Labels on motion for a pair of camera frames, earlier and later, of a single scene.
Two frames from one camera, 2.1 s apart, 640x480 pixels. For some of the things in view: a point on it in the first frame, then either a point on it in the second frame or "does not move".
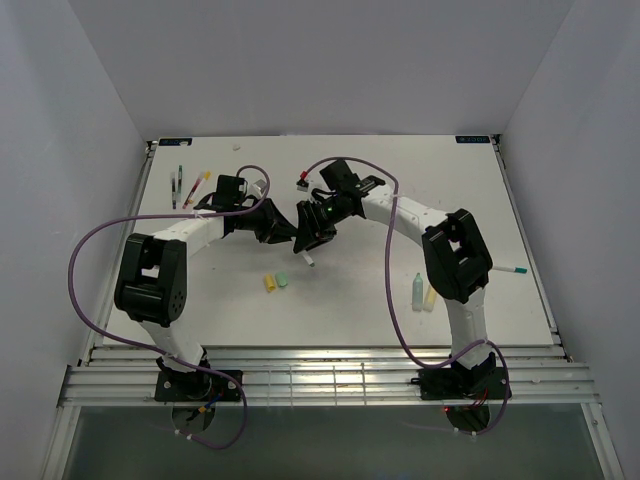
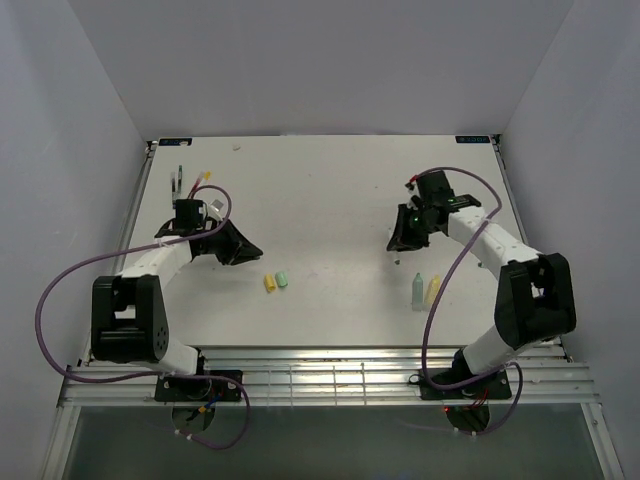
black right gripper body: x=326 y=215 → x=418 y=229
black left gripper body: x=259 y=219 → x=222 y=244
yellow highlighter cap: x=269 y=282 does not move
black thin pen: x=173 y=182 does not move
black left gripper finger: x=279 y=235 → x=246 y=256
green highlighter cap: x=282 y=279 does not move
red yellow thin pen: x=206 y=175 does not move
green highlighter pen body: x=417 y=293 does not move
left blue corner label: x=174 y=141 does not move
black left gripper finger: x=285 y=223 → x=249 y=248
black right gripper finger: x=306 y=235 → x=399 y=238
